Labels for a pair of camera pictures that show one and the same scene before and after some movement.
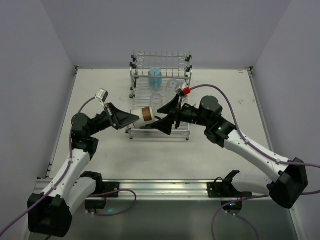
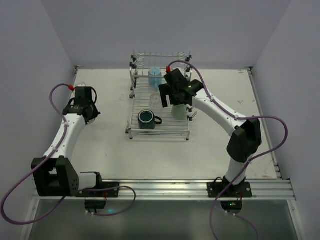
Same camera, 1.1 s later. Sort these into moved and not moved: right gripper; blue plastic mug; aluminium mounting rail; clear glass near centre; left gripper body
Moved: left gripper body; right gripper
Not moved: blue plastic mug; clear glass near centre; aluminium mounting rail
